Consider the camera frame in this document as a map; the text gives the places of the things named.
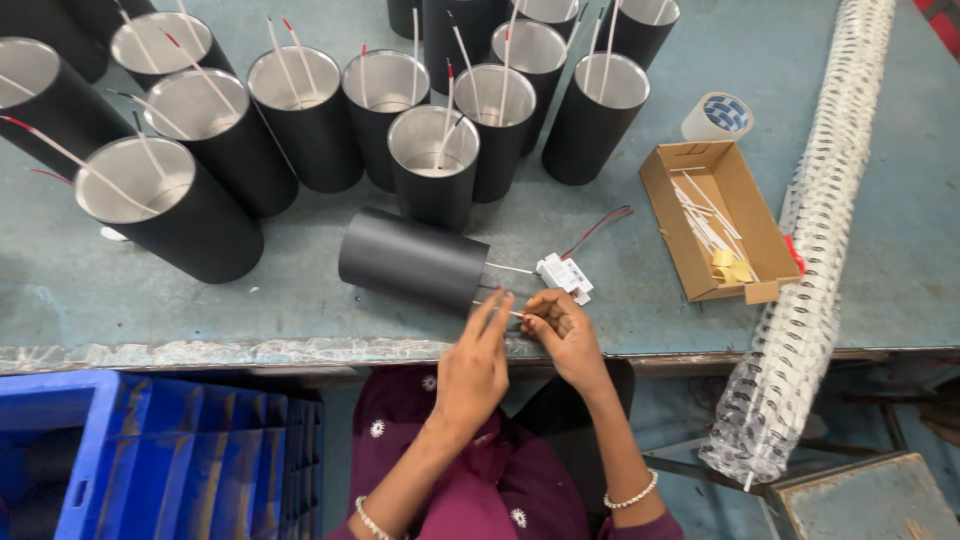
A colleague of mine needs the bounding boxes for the person's left hand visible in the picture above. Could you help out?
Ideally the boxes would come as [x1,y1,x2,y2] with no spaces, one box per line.
[433,287,519,444]

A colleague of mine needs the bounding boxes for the person's right hand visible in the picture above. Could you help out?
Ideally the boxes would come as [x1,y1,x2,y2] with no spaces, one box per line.
[519,288,613,399]

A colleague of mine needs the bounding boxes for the thin white lead wire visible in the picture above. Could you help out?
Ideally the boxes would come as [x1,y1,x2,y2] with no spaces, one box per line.
[471,300,528,319]

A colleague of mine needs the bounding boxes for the white LED driver block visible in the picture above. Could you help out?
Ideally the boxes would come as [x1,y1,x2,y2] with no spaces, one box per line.
[535,252,595,307]

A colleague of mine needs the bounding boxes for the black cylinder lamp housing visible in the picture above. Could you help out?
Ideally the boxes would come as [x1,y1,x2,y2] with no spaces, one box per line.
[337,206,491,317]

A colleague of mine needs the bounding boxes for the purple embroidered dress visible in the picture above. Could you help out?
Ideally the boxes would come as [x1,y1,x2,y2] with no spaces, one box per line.
[326,363,685,540]

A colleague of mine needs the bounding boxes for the yellow tape pieces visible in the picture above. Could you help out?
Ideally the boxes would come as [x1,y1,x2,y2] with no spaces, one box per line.
[711,249,755,285]

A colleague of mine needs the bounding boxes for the open cardboard box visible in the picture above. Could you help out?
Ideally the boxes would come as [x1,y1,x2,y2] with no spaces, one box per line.
[639,140,804,306]

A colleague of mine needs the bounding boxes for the clear tape roll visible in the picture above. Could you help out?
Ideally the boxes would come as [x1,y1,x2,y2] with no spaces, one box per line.
[681,91,755,144]

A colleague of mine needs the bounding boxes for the long plastic-wrapped parts roll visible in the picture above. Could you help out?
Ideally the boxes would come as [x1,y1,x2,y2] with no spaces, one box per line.
[697,0,898,493]

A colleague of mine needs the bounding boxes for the group of upright black tubes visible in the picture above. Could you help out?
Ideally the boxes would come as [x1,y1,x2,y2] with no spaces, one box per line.
[0,0,682,285]

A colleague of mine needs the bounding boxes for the grey metal stool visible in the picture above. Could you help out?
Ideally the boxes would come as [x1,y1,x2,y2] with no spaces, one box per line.
[765,450,960,540]

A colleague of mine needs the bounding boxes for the blue plastic crate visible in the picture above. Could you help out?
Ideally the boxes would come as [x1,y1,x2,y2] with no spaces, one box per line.
[0,369,325,540]

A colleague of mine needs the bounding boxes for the red and black wire pair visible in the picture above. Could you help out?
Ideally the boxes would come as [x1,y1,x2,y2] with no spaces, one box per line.
[561,206,636,261]

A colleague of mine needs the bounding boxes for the bundle of white sleeved wires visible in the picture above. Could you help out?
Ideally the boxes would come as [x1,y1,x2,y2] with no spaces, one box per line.
[669,168,760,283]

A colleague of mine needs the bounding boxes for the silver bracelet on right wrist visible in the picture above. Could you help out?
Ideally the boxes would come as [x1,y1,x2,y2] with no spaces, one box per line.
[603,469,660,511]

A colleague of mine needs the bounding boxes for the silver bracelet on wrist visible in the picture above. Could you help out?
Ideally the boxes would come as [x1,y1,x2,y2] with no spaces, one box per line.
[354,495,395,540]
[603,469,660,511]

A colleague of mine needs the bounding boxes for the silver bracelet on left wrist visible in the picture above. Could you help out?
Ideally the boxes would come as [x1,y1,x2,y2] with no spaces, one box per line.
[354,495,395,540]

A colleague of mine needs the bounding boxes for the red metal frame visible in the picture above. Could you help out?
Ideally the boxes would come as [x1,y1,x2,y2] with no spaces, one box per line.
[913,0,960,63]

